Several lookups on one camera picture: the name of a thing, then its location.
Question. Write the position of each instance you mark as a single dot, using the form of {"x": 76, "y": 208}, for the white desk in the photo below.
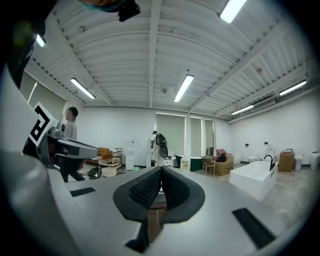
{"x": 170, "y": 160}

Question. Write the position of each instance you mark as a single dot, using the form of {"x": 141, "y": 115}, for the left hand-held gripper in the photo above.
{"x": 46, "y": 140}

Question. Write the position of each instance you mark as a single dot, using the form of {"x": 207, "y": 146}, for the ceiling air vent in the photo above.
{"x": 262, "y": 103}

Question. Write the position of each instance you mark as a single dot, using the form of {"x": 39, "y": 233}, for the wooden chair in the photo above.
{"x": 208, "y": 165}

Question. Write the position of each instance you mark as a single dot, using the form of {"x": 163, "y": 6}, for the large cardboard box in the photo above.
{"x": 223, "y": 168}

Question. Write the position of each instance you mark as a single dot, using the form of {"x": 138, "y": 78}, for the ceiling tube light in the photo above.
{"x": 242, "y": 109}
{"x": 40, "y": 40}
{"x": 293, "y": 87}
{"x": 82, "y": 88}
{"x": 232, "y": 10}
{"x": 183, "y": 88}

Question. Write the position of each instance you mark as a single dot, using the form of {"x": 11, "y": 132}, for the orange label pump bottle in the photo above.
{"x": 185, "y": 163}

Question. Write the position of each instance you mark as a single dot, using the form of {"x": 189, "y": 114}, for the pink cloth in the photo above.
{"x": 222, "y": 151}

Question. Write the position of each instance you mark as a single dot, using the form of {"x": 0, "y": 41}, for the grey window blind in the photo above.
{"x": 209, "y": 135}
{"x": 170, "y": 135}
{"x": 195, "y": 137}

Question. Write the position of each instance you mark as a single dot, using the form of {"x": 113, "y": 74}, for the green cup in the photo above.
{"x": 137, "y": 169}

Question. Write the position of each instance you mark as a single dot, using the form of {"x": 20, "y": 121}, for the metal shelf rack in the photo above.
{"x": 119, "y": 155}

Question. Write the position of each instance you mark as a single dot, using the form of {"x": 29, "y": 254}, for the black head-mounted camera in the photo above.
{"x": 128, "y": 12}

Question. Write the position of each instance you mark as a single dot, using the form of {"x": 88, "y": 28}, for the green bathtub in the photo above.
{"x": 196, "y": 162}

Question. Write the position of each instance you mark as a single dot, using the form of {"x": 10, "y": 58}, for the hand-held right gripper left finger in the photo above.
{"x": 100, "y": 205}

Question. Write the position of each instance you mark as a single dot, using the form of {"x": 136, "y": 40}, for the orange sofa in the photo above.
{"x": 103, "y": 152}

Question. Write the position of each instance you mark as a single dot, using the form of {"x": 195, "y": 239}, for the round beige side table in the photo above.
{"x": 108, "y": 172}

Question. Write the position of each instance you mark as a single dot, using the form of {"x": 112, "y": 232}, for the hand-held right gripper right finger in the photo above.
{"x": 212, "y": 232}

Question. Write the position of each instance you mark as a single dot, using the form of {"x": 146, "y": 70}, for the black oval toilet seat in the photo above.
{"x": 163, "y": 150}

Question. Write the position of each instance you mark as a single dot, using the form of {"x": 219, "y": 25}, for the white bin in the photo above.
{"x": 298, "y": 163}
{"x": 315, "y": 161}

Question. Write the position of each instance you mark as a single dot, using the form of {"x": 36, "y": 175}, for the person's black clothing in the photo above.
{"x": 22, "y": 57}

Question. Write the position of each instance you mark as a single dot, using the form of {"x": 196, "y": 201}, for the small cardboard box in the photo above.
{"x": 286, "y": 162}

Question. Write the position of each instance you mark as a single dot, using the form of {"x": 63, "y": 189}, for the white toilet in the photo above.
{"x": 253, "y": 158}
{"x": 271, "y": 151}
{"x": 237, "y": 158}

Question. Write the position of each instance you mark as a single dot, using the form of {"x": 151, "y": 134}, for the white water dispenser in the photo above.
{"x": 130, "y": 157}

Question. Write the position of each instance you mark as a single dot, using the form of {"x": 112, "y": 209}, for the black bag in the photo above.
{"x": 221, "y": 157}

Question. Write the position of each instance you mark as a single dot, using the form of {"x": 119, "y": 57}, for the black bathtub faucet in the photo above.
{"x": 270, "y": 161}

